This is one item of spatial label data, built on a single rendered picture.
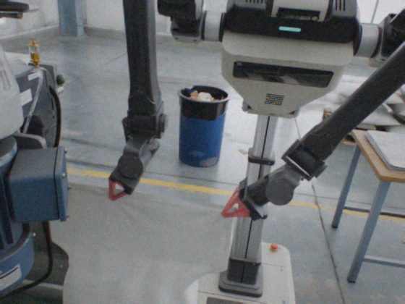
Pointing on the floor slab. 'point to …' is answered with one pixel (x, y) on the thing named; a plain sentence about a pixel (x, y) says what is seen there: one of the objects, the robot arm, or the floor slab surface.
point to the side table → (385, 176)
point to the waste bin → (201, 125)
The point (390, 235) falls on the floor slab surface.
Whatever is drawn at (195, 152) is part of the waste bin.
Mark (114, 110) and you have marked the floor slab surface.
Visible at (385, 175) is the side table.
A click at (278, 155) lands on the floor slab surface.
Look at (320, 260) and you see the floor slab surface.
